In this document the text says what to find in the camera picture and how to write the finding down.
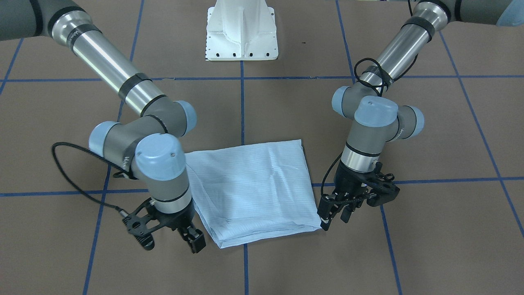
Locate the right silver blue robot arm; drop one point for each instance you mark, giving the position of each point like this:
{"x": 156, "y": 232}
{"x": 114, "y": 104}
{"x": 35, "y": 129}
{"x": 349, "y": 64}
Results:
{"x": 147, "y": 149}

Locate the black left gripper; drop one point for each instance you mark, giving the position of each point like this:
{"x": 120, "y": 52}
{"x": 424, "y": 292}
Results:
{"x": 346, "y": 179}

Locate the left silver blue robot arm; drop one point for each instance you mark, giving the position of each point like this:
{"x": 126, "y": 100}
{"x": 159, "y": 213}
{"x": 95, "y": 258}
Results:
{"x": 377, "y": 120}

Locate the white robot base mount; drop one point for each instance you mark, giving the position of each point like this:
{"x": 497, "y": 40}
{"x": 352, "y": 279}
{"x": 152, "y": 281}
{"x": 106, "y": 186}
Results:
{"x": 241, "y": 30}

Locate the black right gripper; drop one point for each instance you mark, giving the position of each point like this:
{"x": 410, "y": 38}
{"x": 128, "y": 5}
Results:
{"x": 179, "y": 220}

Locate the light blue button shirt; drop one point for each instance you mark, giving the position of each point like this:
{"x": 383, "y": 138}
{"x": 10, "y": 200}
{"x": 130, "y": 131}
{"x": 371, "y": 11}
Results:
{"x": 253, "y": 192}

